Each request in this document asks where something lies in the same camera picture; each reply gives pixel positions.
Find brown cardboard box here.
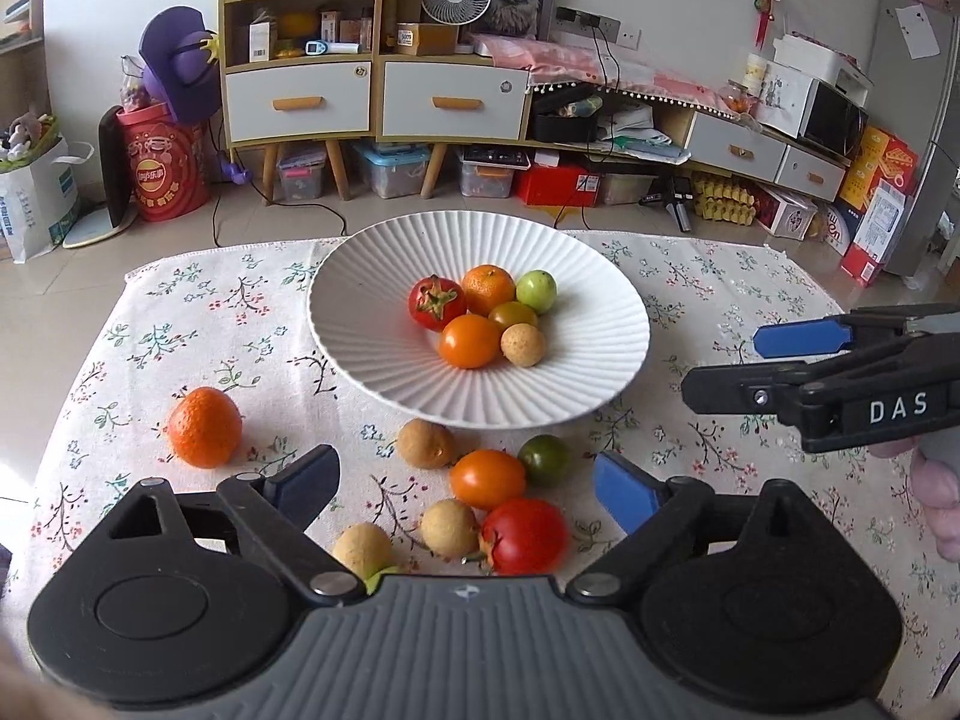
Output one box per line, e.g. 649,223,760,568
396,22,458,56

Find black case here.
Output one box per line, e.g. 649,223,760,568
532,97,601,143

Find dark green tomato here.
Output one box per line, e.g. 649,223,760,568
517,434,571,487

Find clear plastic tub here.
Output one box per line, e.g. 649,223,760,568
600,171,661,207

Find white red printed box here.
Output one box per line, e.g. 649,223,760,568
754,184,818,239

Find mandarin orange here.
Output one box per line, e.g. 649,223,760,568
461,265,518,317
166,387,244,469

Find white microwave oven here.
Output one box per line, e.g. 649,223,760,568
757,60,871,160

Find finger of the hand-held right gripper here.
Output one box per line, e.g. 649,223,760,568
681,361,826,416
754,305,960,361

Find tall wooden shelf cabinet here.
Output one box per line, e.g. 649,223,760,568
219,0,380,203

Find clear glass jar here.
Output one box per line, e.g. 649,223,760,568
716,82,758,121

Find white drawer orange handle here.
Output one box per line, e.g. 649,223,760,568
382,61,530,140
225,64,372,143

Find blue lid storage box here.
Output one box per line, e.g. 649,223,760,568
352,142,430,200

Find black handheld tripod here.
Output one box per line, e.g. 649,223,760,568
641,176,695,232

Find round printed bag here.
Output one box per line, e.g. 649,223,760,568
814,202,863,256

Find black flat panel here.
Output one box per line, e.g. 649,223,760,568
98,105,136,230

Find white flat box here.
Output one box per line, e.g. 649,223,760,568
772,34,875,87

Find white paper note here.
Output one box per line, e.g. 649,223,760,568
892,4,940,59

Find pink tasselled cloth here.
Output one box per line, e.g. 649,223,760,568
471,34,758,121

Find pale round base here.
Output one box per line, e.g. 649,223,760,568
62,202,140,250

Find yellow egg tray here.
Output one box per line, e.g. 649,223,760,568
690,172,758,226

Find white paper bag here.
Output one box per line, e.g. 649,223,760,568
0,136,83,263

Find clear storage box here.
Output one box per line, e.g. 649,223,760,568
276,146,329,203

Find grey refrigerator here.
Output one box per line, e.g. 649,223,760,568
866,0,960,278

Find red yellow carton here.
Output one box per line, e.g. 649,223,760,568
838,126,917,211

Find purple hat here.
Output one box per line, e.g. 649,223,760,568
139,6,224,125

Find red snack bucket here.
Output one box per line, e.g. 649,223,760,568
116,106,212,222

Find white bag pile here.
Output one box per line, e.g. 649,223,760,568
600,109,691,166

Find floral tablecloth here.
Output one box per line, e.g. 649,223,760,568
15,229,960,698

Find small white drawer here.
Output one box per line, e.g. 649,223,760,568
686,112,788,177
776,146,845,202

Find red tomato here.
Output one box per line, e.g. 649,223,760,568
408,275,467,332
478,498,571,577

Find person's right hand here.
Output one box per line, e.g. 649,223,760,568
870,441,960,560

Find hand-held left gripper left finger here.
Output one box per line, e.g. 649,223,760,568
109,444,368,608

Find short wooden drawer cabinet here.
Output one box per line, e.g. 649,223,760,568
375,52,533,200

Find long low wooden cabinet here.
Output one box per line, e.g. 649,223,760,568
525,90,852,203

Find black lid storage box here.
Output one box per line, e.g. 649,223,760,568
457,148,533,200

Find plush toys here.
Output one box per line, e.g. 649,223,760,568
0,111,57,162

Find orange tomato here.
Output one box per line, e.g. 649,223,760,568
439,314,503,370
449,449,528,509

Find white ribbed plate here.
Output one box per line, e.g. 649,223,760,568
307,211,650,430

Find red white carton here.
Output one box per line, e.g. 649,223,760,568
840,180,908,287

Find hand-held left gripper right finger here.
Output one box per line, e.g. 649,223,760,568
566,450,841,608

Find olive yellow tomato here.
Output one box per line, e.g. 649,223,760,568
488,301,539,331

